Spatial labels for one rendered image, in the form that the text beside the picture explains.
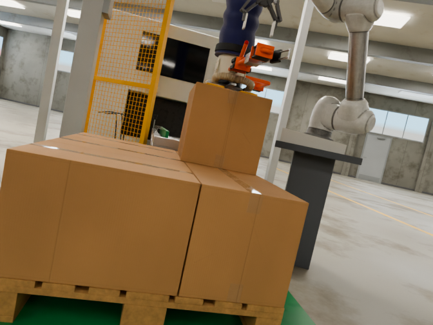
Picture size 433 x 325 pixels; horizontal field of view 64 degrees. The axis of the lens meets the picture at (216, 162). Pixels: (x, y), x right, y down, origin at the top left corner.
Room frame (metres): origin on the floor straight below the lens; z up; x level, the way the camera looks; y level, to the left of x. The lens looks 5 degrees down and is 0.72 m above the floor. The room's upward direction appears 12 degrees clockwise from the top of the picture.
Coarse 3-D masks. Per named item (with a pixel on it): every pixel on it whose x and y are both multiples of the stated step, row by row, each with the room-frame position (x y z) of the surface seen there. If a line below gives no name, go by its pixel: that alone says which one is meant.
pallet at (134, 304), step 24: (0, 288) 1.02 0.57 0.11; (24, 288) 1.03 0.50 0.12; (48, 288) 1.05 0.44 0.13; (72, 288) 1.06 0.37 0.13; (96, 288) 1.08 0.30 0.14; (0, 312) 1.02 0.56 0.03; (144, 312) 1.11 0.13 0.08; (216, 312) 1.16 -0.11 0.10; (240, 312) 1.18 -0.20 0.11; (264, 312) 1.20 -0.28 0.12
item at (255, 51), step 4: (256, 44) 1.44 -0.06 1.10; (260, 44) 1.42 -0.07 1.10; (264, 44) 1.42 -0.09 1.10; (252, 48) 1.49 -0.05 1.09; (256, 48) 1.41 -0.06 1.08; (272, 48) 1.43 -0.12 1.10; (252, 52) 1.49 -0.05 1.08; (256, 52) 1.41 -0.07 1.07; (260, 52) 1.42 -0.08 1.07; (252, 56) 1.47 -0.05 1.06; (256, 56) 1.44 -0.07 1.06; (260, 56) 1.43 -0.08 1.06; (264, 56) 1.42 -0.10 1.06; (268, 56) 1.42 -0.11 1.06; (272, 56) 1.43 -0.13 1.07; (260, 60) 1.49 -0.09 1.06; (264, 60) 1.47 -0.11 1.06; (268, 60) 1.46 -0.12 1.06
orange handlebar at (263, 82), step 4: (260, 48) 1.41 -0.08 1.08; (264, 48) 1.40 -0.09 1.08; (268, 48) 1.41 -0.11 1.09; (264, 52) 1.41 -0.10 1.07; (268, 52) 1.41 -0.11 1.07; (272, 52) 1.42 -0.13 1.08; (240, 60) 1.71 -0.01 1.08; (244, 60) 1.64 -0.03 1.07; (240, 64) 1.71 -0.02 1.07; (244, 64) 1.69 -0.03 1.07; (228, 68) 1.96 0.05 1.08; (236, 72) 1.96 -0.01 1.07; (248, 76) 2.11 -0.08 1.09; (252, 80) 2.11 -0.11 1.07; (256, 80) 2.12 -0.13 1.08; (260, 80) 2.12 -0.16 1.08; (264, 80) 2.13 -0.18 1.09; (260, 84) 2.27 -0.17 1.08; (264, 84) 2.19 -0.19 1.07; (268, 84) 2.15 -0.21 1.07
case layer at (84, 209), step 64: (0, 192) 1.01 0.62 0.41; (64, 192) 1.05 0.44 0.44; (128, 192) 1.09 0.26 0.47; (192, 192) 1.13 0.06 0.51; (256, 192) 1.20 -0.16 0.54; (0, 256) 1.02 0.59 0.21; (64, 256) 1.05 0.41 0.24; (128, 256) 1.10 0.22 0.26; (192, 256) 1.14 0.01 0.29; (256, 256) 1.19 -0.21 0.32
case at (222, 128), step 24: (192, 96) 1.84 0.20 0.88; (216, 96) 1.74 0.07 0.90; (240, 96) 1.76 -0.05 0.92; (192, 120) 1.72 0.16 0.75; (216, 120) 1.74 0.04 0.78; (240, 120) 1.76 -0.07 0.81; (264, 120) 1.78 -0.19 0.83; (192, 144) 1.73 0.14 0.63; (216, 144) 1.75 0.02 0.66; (240, 144) 1.76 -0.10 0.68; (240, 168) 1.77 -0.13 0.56
